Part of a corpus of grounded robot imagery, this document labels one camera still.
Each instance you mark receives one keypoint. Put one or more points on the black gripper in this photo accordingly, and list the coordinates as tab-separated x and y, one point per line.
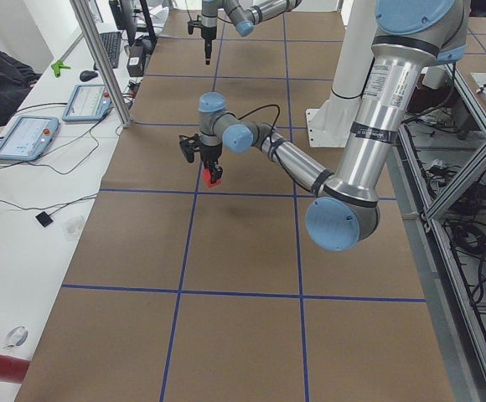
211	154
207	30

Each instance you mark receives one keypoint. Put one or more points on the red block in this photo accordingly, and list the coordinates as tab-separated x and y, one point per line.
212	177

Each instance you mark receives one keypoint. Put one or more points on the black keyboard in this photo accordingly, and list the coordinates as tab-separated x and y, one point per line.
112	42

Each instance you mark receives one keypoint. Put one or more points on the black monitor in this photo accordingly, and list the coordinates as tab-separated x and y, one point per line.
124	14

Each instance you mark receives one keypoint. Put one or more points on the black computer mouse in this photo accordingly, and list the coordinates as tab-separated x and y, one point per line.
87	75

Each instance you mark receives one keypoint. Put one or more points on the far teach pendant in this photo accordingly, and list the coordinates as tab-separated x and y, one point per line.
87	103

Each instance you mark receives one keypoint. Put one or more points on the teach pendant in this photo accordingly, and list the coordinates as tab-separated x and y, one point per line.
28	138
87	103

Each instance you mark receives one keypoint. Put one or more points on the green plastic clamp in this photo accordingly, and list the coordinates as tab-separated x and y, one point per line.
58	66

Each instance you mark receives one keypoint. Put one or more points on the small black square pad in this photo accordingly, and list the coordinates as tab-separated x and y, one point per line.
44	219

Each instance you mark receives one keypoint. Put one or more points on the near teach pendant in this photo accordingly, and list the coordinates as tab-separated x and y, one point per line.
28	138

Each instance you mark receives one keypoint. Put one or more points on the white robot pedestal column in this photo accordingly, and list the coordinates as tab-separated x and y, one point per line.
329	125

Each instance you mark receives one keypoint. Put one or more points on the aluminium frame post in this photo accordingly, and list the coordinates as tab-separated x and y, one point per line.
98	53

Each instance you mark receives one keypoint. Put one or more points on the aluminium frame rail structure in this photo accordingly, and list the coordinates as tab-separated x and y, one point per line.
439	169

